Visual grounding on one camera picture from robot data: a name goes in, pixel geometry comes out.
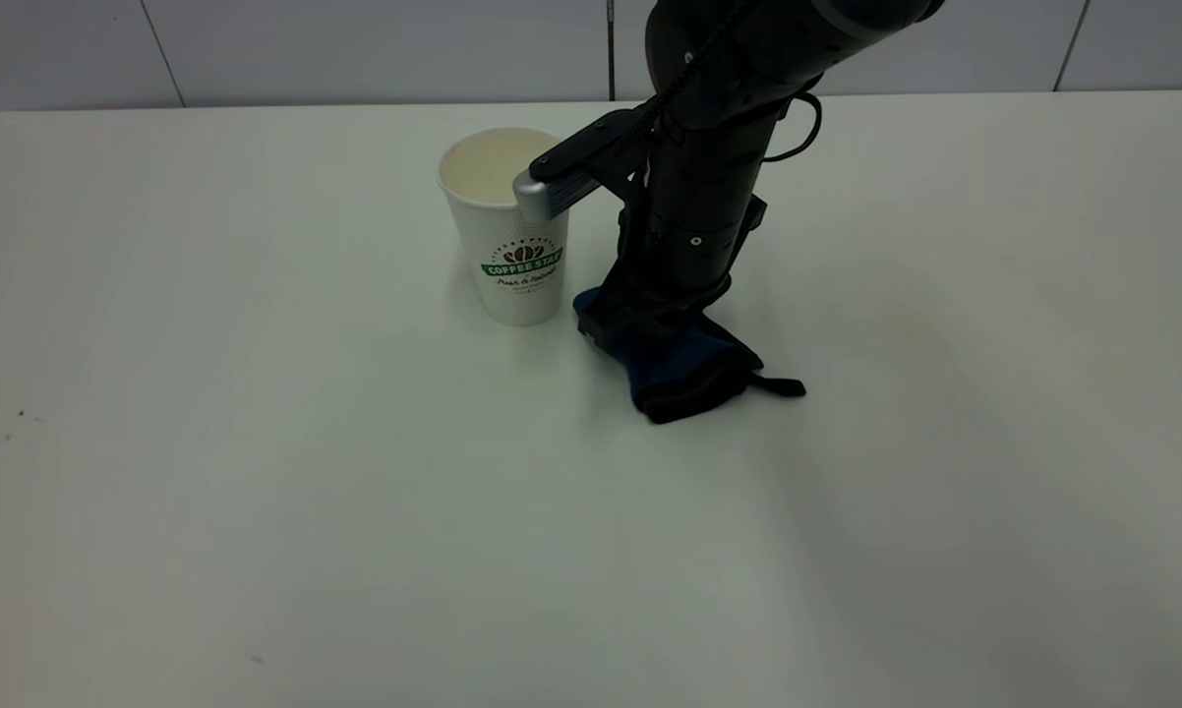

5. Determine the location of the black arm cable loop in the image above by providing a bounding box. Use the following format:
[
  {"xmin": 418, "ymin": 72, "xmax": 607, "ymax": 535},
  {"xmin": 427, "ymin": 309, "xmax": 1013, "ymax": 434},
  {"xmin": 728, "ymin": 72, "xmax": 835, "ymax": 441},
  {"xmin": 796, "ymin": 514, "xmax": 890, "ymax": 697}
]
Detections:
[{"xmin": 761, "ymin": 90, "xmax": 824, "ymax": 164}]

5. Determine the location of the blue cloth with black edging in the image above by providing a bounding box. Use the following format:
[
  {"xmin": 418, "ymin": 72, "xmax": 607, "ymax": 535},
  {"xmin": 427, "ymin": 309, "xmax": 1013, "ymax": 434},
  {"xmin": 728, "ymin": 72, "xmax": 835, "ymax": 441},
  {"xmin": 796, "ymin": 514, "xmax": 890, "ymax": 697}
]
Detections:
[{"xmin": 573, "ymin": 288, "xmax": 806, "ymax": 426}]

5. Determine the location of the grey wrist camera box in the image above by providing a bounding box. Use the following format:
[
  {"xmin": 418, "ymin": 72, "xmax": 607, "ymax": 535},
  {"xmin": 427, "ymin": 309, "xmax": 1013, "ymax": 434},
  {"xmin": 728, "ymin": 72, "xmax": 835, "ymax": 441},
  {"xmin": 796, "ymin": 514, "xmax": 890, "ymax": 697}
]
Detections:
[{"xmin": 512, "ymin": 106, "xmax": 656, "ymax": 223}]

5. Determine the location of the white paper coffee cup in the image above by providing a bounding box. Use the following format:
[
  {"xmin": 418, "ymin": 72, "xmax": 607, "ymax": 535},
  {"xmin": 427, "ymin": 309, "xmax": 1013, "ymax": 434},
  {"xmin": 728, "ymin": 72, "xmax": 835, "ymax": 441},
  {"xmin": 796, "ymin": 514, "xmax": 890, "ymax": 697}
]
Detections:
[{"xmin": 437, "ymin": 127, "xmax": 572, "ymax": 327}]

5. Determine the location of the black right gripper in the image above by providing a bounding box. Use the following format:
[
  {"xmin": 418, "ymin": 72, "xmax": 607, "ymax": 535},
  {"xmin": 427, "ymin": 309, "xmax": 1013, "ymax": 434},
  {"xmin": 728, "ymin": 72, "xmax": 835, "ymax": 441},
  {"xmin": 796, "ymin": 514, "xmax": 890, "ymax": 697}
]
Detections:
[{"xmin": 579, "ymin": 187, "xmax": 764, "ymax": 347}]

